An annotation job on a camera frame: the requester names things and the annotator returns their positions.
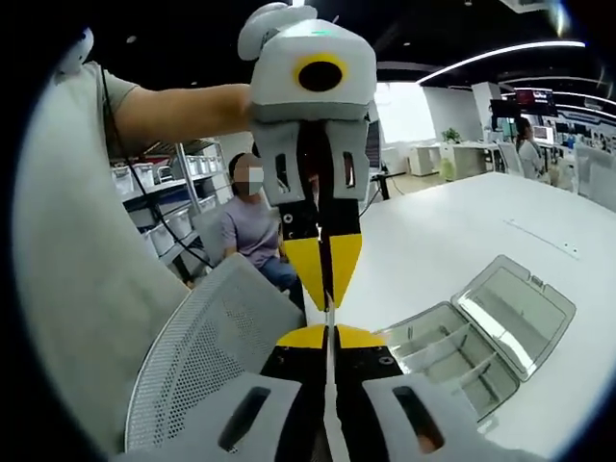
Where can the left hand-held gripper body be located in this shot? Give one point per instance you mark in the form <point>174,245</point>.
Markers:
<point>279,91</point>

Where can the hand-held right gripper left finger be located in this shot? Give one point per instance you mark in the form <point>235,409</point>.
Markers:
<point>293,385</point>

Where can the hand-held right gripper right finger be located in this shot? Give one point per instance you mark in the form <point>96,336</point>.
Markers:
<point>370,385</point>

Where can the clear plastic divider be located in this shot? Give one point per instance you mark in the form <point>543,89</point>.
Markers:
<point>433,342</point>
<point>331,346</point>

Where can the clear grey guide fixture box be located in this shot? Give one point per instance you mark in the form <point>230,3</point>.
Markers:
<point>520,313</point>

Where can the white mesh office chair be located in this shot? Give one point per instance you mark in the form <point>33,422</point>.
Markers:
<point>216,337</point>

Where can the metal rack with white bins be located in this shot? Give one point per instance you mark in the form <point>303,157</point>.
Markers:
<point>175,226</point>

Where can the white counter cabinet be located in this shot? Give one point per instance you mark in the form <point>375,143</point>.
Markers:
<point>428,159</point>

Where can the green potted plant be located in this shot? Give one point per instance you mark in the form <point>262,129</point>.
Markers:
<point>451,135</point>

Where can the white worn device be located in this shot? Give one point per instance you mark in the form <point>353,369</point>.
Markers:
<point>77,50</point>

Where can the person's grey shirt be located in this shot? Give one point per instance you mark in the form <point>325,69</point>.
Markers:
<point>72,264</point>

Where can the ceiling light strips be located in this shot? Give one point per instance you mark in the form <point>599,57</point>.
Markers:
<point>505,50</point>

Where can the hanging display screen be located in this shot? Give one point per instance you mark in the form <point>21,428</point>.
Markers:
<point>536,98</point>

